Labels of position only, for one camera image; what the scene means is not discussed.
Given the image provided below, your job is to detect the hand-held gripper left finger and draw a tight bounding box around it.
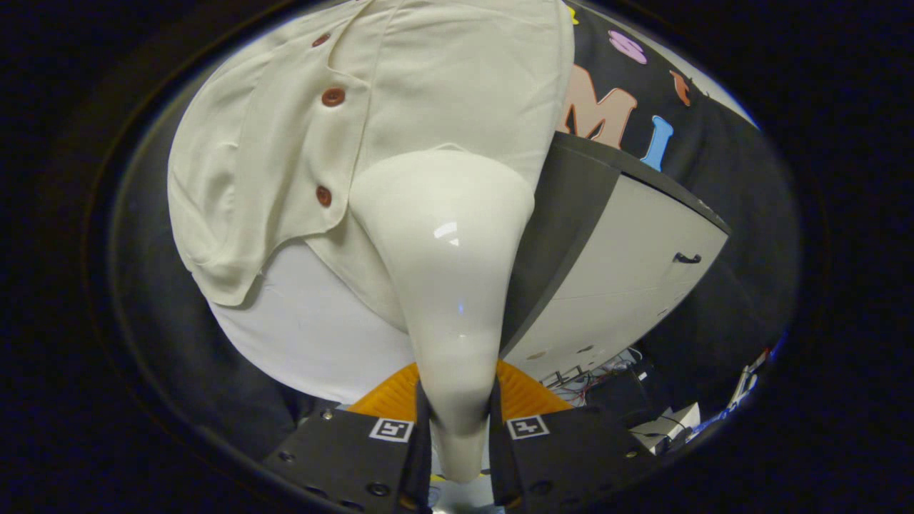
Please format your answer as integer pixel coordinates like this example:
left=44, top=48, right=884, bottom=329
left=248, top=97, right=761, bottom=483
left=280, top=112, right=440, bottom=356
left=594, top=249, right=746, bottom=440
left=261, top=361, right=433, bottom=514

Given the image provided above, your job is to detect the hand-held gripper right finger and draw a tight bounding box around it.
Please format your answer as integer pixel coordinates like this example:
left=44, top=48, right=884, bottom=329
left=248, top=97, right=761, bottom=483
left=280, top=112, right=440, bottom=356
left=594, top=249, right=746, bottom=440
left=488, top=359, right=658, bottom=511

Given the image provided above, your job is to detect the white garment steamer head hose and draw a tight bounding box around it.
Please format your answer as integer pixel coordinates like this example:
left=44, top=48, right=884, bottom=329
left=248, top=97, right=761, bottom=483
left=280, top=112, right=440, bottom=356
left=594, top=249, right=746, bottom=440
left=348, top=148, right=536, bottom=483

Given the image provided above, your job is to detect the cream button shirt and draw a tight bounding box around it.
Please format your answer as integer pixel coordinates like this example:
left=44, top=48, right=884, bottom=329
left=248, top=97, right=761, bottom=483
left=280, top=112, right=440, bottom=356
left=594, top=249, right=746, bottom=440
left=167, top=0, right=576, bottom=336

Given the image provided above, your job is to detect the white box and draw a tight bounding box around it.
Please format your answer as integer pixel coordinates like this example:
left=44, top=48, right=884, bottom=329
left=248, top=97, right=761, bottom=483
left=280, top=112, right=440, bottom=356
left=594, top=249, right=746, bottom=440
left=632, top=402, right=702, bottom=452

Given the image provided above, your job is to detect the grey cabinet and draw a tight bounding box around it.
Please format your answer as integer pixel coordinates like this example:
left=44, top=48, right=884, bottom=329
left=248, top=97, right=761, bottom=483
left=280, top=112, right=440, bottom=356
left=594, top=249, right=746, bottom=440
left=500, top=131, right=733, bottom=363

